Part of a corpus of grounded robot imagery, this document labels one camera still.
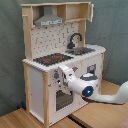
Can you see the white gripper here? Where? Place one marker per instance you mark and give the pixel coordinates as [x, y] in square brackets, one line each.
[67, 76]

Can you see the toy oven door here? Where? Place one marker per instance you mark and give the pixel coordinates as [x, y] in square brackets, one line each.
[60, 104]

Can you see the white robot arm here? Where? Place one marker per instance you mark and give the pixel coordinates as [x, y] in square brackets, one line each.
[121, 97]

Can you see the wooden toy kitchen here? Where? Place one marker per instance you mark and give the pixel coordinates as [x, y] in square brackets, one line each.
[45, 40]

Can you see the blue object behind kitchen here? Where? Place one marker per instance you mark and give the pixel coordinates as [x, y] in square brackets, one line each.
[23, 105]

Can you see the white fridge door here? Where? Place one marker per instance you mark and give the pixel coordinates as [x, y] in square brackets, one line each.
[95, 71]

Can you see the black stovetop red burners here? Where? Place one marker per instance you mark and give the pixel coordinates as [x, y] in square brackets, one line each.
[52, 59]

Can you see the grey toy sink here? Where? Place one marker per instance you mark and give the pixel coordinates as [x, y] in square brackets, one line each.
[79, 51]

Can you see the black toy faucet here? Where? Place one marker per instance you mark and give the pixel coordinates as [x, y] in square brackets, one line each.
[71, 45]

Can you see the grey range hood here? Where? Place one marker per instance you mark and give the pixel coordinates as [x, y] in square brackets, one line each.
[48, 18]

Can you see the white microwave door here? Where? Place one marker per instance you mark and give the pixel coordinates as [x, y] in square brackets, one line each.
[91, 12]

